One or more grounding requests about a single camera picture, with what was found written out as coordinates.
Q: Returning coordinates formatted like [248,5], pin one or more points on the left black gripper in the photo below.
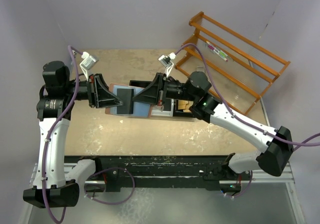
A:
[104,97]

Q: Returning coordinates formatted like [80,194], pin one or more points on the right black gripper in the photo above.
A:
[151,95]

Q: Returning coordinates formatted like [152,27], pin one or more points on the black credit card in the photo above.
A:
[125,96]

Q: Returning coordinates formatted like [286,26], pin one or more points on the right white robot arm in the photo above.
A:
[273,148]

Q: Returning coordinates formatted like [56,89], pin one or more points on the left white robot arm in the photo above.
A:
[52,186]

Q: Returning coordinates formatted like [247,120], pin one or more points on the black bin with silver cards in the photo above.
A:
[139,83]

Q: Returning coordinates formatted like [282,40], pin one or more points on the white bin with black cards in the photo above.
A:
[163,111]

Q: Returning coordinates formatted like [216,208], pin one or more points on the black bin with gold cards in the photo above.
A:
[179,113]

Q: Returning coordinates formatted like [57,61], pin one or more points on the gold cards pile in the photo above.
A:
[184,106]

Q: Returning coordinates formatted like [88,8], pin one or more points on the markers on rack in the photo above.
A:
[217,51]

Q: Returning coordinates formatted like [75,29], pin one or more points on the orange wooden rack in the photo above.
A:
[249,73]

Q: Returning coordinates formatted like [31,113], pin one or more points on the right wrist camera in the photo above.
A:
[167,62]

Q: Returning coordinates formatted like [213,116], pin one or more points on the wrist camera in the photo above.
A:
[87,63]
[167,62]

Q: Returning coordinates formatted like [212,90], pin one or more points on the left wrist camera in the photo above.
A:
[87,63]

